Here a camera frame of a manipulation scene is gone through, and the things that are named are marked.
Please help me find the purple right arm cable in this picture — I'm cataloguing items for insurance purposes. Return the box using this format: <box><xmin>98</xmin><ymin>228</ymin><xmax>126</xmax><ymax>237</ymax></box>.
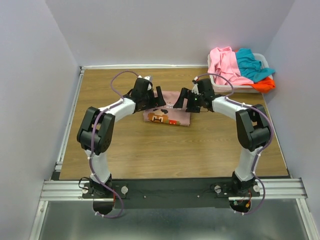
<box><xmin>193</xmin><ymin>73</ymin><xmax>274</xmax><ymax>216</ymax></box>

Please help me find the orange shirt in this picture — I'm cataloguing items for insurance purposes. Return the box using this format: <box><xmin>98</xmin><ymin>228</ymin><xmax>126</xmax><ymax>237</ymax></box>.
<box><xmin>249</xmin><ymin>76</ymin><xmax>276</xmax><ymax>94</ymax></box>

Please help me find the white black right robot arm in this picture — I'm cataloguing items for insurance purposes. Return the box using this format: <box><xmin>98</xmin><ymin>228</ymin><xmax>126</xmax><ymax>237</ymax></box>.
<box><xmin>173</xmin><ymin>78</ymin><xmax>274</xmax><ymax>196</ymax></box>

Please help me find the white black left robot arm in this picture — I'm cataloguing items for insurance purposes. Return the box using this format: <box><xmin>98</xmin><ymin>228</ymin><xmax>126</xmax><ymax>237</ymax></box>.
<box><xmin>76</xmin><ymin>75</ymin><xmax>166</xmax><ymax>198</ymax></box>

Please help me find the dusty pink graphic t-shirt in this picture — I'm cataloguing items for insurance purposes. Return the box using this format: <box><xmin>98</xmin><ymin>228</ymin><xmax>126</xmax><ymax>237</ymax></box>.
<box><xmin>143</xmin><ymin>91</ymin><xmax>191</xmax><ymax>127</ymax></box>

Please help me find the teal shirt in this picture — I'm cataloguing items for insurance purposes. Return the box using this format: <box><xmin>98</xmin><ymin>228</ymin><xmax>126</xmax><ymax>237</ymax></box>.
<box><xmin>235</xmin><ymin>48</ymin><xmax>276</xmax><ymax>84</ymax></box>

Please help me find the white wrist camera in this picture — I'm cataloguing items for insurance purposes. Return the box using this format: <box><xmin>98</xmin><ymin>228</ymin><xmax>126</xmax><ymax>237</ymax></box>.
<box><xmin>138</xmin><ymin>75</ymin><xmax>153</xmax><ymax>91</ymax></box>
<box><xmin>191</xmin><ymin>79</ymin><xmax>199</xmax><ymax>95</ymax></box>

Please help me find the bright pink shirt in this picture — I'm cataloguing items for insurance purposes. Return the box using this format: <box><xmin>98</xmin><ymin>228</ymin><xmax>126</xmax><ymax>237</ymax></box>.
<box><xmin>208</xmin><ymin>46</ymin><xmax>254</xmax><ymax>86</ymax></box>

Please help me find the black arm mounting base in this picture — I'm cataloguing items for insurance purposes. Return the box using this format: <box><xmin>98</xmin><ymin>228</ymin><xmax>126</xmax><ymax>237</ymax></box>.
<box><xmin>78</xmin><ymin>177</ymin><xmax>262</xmax><ymax>216</ymax></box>

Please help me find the white laundry basket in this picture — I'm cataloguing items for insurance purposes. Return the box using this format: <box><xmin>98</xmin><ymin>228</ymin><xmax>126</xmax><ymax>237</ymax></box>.
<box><xmin>208</xmin><ymin>47</ymin><xmax>275</xmax><ymax>93</ymax></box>

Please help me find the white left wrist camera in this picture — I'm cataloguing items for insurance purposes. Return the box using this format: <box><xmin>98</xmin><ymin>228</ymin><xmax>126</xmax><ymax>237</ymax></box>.
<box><xmin>138</xmin><ymin>75</ymin><xmax>153</xmax><ymax>91</ymax></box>

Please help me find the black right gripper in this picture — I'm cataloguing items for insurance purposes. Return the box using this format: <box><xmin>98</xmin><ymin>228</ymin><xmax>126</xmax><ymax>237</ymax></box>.
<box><xmin>172</xmin><ymin>87</ymin><xmax>204</xmax><ymax>114</ymax></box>

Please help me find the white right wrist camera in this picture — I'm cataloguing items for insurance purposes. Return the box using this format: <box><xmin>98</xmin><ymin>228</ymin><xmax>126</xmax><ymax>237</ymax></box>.
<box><xmin>191</xmin><ymin>79</ymin><xmax>199</xmax><ymax>95</ymax></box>

